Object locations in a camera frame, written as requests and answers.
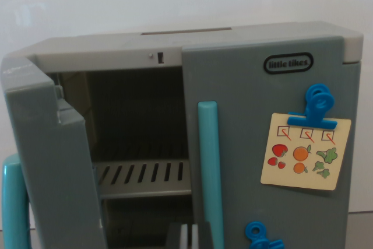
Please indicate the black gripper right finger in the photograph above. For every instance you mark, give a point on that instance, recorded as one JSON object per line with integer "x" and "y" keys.
{"x": 201, "y": 237}

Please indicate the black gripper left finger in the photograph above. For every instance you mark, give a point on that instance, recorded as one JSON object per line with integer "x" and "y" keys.
{"x": 175, "y": 237}

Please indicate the grey fridge door with dispenser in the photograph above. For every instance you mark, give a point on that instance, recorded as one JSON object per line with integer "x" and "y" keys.
{"x": 43, "y": 144}

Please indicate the grey slotted fridge shelf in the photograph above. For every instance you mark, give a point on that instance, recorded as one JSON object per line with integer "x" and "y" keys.
{"x": 145, "y": 187}

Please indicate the light grey toy fridge body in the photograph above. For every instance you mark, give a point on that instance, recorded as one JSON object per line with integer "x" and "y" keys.
{"x": 116, "y": 53}

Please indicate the blue clip magnet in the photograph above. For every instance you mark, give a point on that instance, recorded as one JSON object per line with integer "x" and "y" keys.
{"x": 256, "y": 231}
{"x": 317, "y": 103}

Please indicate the cream grocery checklist card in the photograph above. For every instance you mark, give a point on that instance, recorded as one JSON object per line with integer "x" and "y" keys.
{"x": 306, "y": 179}

